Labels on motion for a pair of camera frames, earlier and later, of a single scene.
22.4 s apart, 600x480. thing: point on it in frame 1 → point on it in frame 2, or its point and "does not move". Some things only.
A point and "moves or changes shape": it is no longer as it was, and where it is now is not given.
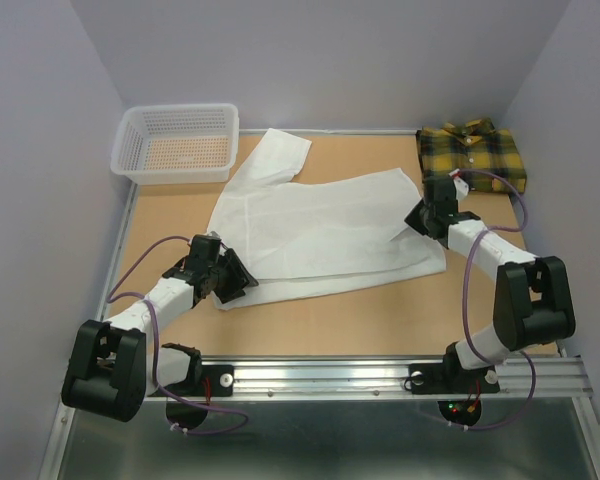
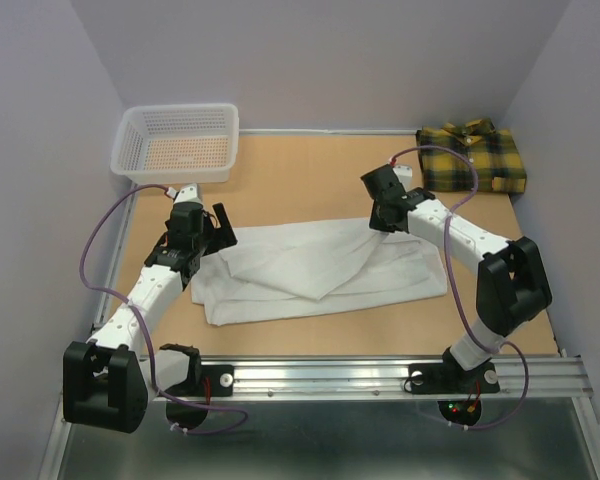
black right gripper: (414, 220) → (375, 221)
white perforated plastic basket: (176, 144) does not move
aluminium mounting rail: (384, 377) does not move
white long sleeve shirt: (273, 235) moves or changes shape
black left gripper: (240, 277) → (221, 237)
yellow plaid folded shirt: (472, 145) does not move
